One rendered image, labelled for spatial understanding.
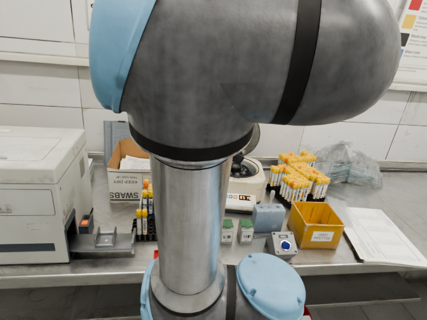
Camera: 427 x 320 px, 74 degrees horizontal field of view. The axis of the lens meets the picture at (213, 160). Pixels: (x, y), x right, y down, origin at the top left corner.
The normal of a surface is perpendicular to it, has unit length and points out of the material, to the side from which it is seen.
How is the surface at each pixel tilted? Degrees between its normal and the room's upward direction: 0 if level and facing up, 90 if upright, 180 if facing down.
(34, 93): 90
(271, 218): 90
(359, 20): 69
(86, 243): 0
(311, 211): 90
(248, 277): 7
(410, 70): 94
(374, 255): 0
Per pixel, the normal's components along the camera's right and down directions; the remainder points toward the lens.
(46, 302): 0.10, -0.90
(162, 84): -0.10, 0.66
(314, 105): -0.02, 0.86
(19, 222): 0.14, 0.43
